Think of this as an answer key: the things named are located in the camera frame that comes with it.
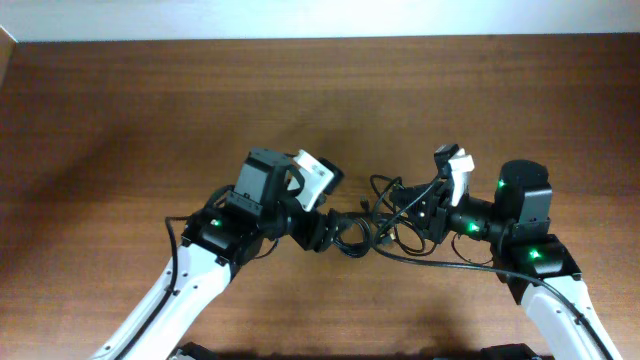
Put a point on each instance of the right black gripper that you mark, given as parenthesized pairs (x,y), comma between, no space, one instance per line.
(426,216)

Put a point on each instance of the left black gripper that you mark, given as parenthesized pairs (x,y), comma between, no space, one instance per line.
(317,229)

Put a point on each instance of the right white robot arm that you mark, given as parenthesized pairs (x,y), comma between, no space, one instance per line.
(538,269)

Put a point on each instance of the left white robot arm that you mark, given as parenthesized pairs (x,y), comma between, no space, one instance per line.
(276,195)

